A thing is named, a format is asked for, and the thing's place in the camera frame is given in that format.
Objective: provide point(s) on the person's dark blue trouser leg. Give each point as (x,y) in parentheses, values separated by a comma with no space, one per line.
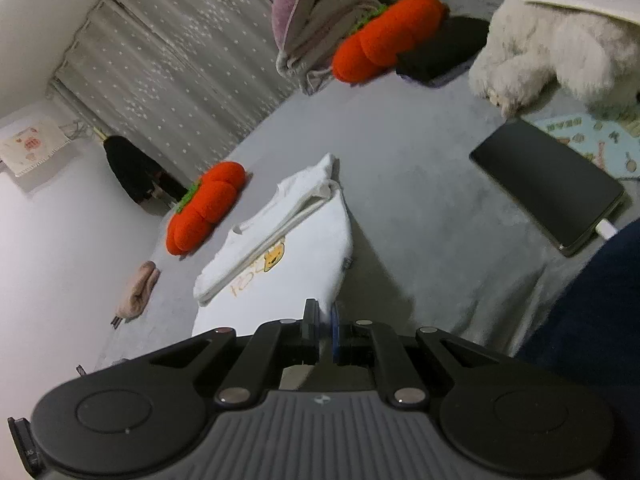
(590,350)

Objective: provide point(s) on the folded beige pink garment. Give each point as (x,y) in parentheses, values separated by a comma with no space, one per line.
(137,292)

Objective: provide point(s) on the white plush toy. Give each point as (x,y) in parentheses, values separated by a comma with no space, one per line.
(550,45)

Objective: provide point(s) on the beige wall hanging cloth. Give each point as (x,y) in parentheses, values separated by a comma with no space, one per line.
(32,147)

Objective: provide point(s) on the black hanging jacket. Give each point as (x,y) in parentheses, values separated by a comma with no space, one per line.
(132,170)

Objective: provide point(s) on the grey star-print curtain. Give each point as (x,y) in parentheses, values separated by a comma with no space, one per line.
(175,60)

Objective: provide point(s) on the folded black garment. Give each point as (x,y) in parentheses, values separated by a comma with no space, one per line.
(445,45)

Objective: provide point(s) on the white long-sleeve shirt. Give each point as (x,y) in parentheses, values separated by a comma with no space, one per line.
(300,260)

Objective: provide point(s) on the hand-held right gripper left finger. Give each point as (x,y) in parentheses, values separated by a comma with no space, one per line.
(312,332)

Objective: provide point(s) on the black smartphone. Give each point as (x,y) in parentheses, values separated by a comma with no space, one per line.
(545,185)

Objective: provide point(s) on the orange pumpkin cushion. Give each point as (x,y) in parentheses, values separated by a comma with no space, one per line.
(205,205)
(390,35)

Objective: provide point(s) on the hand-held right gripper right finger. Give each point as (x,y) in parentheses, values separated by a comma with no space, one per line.
(336,335)

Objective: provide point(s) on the light blue printed mat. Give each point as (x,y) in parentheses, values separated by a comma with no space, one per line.
(600,145)

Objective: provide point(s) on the small dark object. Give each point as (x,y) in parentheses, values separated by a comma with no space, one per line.
(115,321)

